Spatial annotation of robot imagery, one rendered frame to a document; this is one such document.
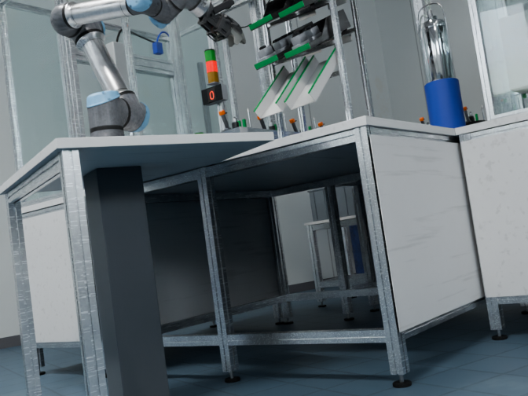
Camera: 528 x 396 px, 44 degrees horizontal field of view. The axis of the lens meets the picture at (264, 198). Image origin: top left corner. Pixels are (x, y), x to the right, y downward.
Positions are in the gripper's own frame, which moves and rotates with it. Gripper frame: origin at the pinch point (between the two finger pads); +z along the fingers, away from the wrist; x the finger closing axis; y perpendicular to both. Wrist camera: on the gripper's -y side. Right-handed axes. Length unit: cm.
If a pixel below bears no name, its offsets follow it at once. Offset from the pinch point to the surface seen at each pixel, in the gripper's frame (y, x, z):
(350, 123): 35, 51, 19
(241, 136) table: 52, 30, -5
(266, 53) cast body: -0.4, 3.2, 10.1
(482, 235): 33, 53, 104
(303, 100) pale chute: 16.1, 18.3, 23.1
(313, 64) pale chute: -4.4, 12.5, 26.4
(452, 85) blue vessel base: -37, 31, 92
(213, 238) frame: 70, -13, 29
